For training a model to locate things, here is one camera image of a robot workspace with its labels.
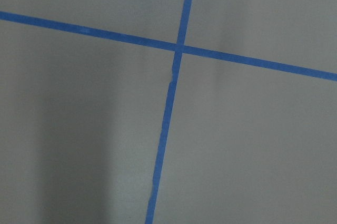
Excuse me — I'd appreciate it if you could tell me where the crossing blue tape line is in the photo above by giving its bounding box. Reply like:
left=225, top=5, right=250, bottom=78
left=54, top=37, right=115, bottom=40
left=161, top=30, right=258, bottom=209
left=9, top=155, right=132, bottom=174
left=145, top=0, right=192, bottom=224

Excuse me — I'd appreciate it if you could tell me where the long blue tape line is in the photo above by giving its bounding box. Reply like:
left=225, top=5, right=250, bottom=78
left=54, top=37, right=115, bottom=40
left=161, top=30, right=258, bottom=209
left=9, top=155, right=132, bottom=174
left=1, top=11, right=336, bottom=81

